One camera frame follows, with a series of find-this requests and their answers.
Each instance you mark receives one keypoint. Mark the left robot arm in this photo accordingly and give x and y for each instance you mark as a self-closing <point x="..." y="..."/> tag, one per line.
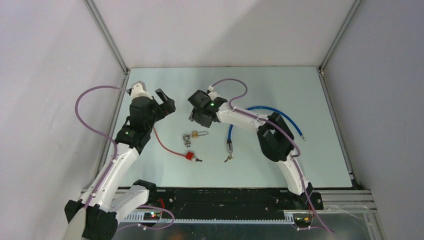
<point x="97" y="214"/>

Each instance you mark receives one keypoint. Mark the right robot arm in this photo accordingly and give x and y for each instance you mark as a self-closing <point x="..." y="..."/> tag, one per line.
<point x="275" y="138"/>

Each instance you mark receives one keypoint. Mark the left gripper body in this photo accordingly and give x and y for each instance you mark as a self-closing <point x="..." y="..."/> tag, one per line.
<point x="159" y="111"/>

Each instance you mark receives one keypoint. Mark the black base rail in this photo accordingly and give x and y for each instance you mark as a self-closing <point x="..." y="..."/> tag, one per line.
<point x="232" y="204"/>

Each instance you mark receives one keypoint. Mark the silver key bunch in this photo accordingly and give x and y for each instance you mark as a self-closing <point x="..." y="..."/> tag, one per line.
<point x="187" y="140"/>

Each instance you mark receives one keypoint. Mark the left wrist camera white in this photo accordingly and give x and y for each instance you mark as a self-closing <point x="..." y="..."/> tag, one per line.
<point x="138" y="89"/>

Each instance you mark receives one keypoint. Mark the brass long-shackle padlock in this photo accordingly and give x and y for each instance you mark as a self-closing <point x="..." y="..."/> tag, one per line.
<point x="195" y="134"/>

